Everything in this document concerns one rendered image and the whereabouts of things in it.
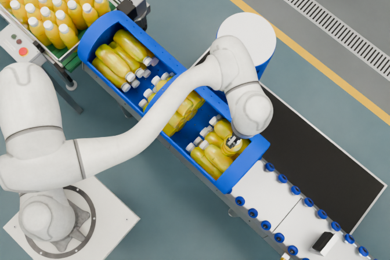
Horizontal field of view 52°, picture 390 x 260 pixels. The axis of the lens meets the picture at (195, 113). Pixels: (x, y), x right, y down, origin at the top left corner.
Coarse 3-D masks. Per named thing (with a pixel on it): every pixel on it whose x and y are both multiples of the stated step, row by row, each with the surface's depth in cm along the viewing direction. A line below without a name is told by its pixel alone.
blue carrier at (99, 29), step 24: (96, 24) 165; (120, 24) 183; (96, 48) 181; (96, 72) 171; (168, 72) 184; (120, 96) 171; (144, 96) 185; (216, 96) 166; (192, 120) 184; (264, 144) 158; (240, 168) 152
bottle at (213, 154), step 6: (204, 150) 164; (210, 150) 162; (216, 150) 162; (210, 156) 162; (216, 156) 161; (222, 156) 161; (216, 162) 161; (222, 162) 160; (228, 162) 161; (222, 168) 161
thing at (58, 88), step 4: (44, 68) 204; (52, 80) 218; (56, 84) 225; (56, 88) 228; (60, 88) 232; (60, 92) 236; (64, 92) 240; (64, 96) 244; (68, 96) 248; (68, 100) 252; (72, 100) 256; (72, 104) 261; (76, 104) 266; (76, 108) 270; (80, 108) 275; (80, 112) 280
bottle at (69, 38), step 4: (68, 28) 181; (60, 32) 181; (68, 32) 181; (72, 32) 183; (60, 36) 183; (64, 36) 181; (68, 36) 182; (72, 36) 184; (76, 36) 188; (64, 40) 184; (68, 40) 184; (72, 40) 185; (76, 40) 189; (68, 44) 188; (72, 44) 188; (68, 48) 193
